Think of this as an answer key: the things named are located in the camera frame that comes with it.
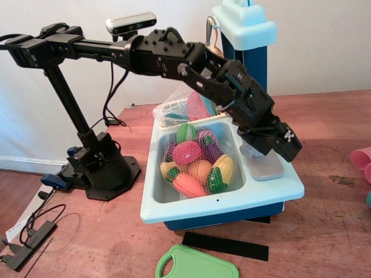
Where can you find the teal plastic cup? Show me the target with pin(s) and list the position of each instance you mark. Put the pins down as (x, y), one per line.
(368, 199)

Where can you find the black usb hub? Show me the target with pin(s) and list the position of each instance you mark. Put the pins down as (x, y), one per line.
(22, 254)

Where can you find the mesh bag of toy dishes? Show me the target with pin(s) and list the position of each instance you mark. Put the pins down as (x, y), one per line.
(183, 106)

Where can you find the green plastic cutting board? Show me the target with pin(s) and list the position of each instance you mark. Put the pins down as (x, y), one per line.
(183, 261)

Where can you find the light blue toy sink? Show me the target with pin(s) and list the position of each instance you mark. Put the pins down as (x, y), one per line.
(246, 34)

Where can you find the black velcro strip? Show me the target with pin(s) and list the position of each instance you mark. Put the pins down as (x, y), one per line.
(228, 246)

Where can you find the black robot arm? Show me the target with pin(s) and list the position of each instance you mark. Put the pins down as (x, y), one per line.
(99, 167)

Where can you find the blue table clamp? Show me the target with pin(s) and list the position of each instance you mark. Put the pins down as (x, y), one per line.
(55, 182)

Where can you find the silver depth camera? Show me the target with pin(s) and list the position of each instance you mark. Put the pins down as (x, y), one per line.
(130, 23)

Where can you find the hanging toy utensils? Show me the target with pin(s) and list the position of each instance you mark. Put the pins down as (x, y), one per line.
(212, 35)

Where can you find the mesh bag of toy food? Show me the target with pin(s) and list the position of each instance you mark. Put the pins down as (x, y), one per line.
(192, 162)

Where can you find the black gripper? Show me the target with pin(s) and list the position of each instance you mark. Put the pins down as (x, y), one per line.
(251, 111)

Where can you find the grey toy faucet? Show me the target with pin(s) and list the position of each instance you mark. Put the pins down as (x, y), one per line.
(262, 167)

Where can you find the pink plastic cup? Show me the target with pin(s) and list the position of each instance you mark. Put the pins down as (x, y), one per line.
(360, 158)

